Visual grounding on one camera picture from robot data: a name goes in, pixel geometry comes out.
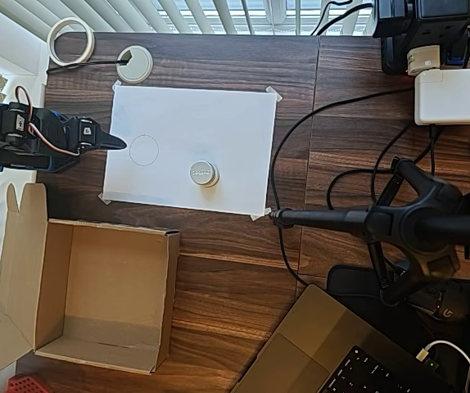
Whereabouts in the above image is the small jar with silver lid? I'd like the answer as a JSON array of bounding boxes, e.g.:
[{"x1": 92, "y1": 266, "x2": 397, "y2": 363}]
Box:
[{"x1": 188, "y1": 159, "x2": 221, "y2": 189}]

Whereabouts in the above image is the red leader robot arm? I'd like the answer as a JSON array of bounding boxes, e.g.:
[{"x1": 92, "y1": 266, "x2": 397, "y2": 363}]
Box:
[{"x1": 6, "y1": 373, "x2": 51, "y2": 393}]

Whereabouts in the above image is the open cardboard box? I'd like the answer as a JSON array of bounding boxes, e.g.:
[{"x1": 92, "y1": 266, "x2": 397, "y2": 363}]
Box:
[{"x1": 0, "y1": 183, "x2": 182, "y2": 376}]

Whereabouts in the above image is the white paper sheet with circles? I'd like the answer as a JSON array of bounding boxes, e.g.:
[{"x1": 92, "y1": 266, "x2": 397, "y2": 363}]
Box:
[{"x1": 102, "y1": 84, "x2": 278, "y2": 217}]

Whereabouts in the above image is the masking tape roll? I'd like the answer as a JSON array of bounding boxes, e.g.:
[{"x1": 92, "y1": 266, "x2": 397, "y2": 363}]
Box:
[{"x1": 47, "y1": 18, "x2": 96, "y2": 66}]

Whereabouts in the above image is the black mouse pad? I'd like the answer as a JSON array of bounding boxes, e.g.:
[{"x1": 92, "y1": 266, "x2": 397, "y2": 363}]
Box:
[{"x1": 327, "y1": 264, "x2": 470, "y2": 393}]

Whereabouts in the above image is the grey laptop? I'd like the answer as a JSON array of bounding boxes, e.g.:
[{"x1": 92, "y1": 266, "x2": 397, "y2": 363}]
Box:
[{"x1": 230, "y1": 284, "x2": 457, "y2": 393}]

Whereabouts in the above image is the small white plug adapter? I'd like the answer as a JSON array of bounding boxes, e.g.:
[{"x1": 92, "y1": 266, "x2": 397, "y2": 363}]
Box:
[{"x1": 406, "y1": 44, "x2": 442, "y2": 77}]

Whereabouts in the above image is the black tripod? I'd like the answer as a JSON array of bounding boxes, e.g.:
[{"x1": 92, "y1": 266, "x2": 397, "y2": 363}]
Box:
[{"x1": 268, "y1": 157, "x2": 470, "y2": 308}]

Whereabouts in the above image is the black power strip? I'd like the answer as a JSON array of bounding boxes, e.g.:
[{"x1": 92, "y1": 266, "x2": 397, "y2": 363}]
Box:
[{"x1": 372, "y1": 0, "x2": 470, "y2": 75}]

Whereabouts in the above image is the white square power adapter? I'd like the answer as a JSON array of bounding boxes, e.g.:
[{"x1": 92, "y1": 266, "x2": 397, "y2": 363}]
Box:
[{"x1": 414, "y1": 68, "x2": 470, "y2": 126}]

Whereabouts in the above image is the blue plug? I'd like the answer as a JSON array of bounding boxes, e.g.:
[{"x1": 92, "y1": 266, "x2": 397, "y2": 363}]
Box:
[{"x1": 446, "y1": 40, "x2": 466, "y2": 67}]

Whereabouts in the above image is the black computer mouse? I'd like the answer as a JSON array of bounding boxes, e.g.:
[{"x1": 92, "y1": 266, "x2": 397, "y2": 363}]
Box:
[{"x1": 421, "y1": 281, "x2": 470, "y2": 323}]

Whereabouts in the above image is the white desk cable grommet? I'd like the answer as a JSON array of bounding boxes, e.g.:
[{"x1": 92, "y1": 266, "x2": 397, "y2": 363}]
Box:
[{"x1": 115, "y1": 46, "x2": 154, "y2": 84}]

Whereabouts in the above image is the thin black cable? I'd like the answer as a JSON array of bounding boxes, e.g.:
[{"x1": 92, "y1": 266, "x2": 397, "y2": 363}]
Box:
[{"x1": 46, "y1": 56, "x2": 132, "y2": 75}]

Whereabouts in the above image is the long black cable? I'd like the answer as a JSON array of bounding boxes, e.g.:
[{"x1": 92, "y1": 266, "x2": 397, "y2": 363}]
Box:
[{"x1": 268, "y1": 88, "x2": 418, "y2": 290}]

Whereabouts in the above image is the black adapter cable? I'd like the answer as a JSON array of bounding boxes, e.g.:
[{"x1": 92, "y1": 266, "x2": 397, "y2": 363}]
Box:
[{"x1": 327, "y1": 123, "x2": 440, "y2": 210}]

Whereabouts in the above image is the white usb cable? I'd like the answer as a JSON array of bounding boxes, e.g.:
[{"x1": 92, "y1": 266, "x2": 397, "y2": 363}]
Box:
[{"x1": 418, "y1": 339, "x2": 470, "y2": 393}]

